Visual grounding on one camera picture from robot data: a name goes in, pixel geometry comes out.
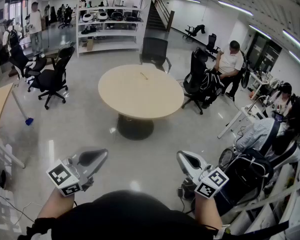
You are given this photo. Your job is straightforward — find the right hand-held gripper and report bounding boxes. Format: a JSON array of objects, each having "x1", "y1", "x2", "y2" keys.
[{"x1": 176, "y1": 150, "x2": 230, "y2": 199}]

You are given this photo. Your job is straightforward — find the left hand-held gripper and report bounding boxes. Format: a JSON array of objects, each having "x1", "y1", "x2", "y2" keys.
[{"x1": 46, "y1": 147, "x2": 109, "y2": 198}]

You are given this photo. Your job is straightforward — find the person's left forearm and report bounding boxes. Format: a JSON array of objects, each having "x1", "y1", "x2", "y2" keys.
[{"x1": 36, "y1": 187, "x2": 76, "y2": 220}]

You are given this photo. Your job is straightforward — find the person's right forearm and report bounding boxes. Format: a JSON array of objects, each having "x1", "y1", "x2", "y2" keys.
[{"x1": 193, "y1": 192, "x2": 224, "y2": 231}]

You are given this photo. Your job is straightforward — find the black backpack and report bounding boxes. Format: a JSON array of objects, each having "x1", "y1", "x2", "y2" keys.
[{"x1": 221, "y1": 147, "x2": 274, "y2": 215}]

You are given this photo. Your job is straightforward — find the person's black shirt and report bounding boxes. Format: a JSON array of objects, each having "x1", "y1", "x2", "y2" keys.
[{"x1": 17, "y1": 190, "x2": 225, "y2": 240}]

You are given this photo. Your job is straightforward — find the black white striped bag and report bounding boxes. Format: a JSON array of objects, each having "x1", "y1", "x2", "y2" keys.
[{"x1": 199, "y1": 68, "x2": 225, "y2": 103}]

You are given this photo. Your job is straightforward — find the black office chair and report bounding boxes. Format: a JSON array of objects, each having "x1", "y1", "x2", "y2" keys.
[
  {"x1": 27, "y1": 46, "x2": 76, "y2": 110},
  {"x1": 181, "y1": 47, "x2": 225, "y2": 116},
  {"x1": 8, "y1": 43, "x2": 48, "y2": 85},
  {"x1": 182, "y1": 23, "x2": 206, "y2": 41},
  {"x1": 205, "y1": 33, "x2": 221, "y2": 61},
  {"x1": 57, "y1": 5, "x2": 74, "y2": 30}
]

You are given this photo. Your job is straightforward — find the wooden desk white legs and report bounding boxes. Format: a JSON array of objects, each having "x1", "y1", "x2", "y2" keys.
[{"x1": 0, "y1": 82, "x2": 27, "y2": 169}]

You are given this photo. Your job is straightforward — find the black mesh armchair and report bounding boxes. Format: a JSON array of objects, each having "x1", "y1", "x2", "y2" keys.
[{"x1": 139, "y1": 37, "x2": 172, "y2": 74}]

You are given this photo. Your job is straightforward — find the white shelf unit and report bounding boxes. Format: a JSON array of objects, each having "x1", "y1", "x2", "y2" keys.
[{"x1": 76, "y1": 0, "x2": 145, "y2": 59}]

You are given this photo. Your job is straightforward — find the dark door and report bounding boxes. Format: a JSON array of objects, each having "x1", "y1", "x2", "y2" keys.
[{"x1": 247, "y1": 31, "x2": 283, "y2": 74}]

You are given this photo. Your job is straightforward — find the dark staircase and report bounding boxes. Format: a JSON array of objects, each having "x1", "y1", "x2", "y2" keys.
[{"x1": 144, "y1": 0, "x2": 176, "y2": 33}]

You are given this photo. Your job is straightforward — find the glass entrance door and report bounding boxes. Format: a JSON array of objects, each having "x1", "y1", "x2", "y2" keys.
[{"x1": 4, "y1": 0, "x2": 30, "y2": 27}]

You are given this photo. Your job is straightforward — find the black table pedestal base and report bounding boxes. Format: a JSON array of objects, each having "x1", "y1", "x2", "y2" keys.
[{"x1": 116, "y1": 112, "x2": 155, "y2": 141}]

